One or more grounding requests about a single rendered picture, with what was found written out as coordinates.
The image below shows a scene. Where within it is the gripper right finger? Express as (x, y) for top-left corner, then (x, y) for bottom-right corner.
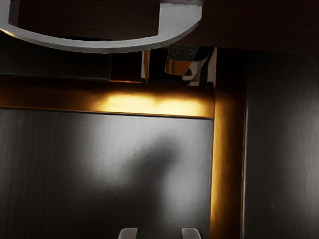
(181, 227), (201, 239)

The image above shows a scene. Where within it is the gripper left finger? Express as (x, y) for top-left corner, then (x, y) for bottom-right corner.
(118, 227), (138, 239)

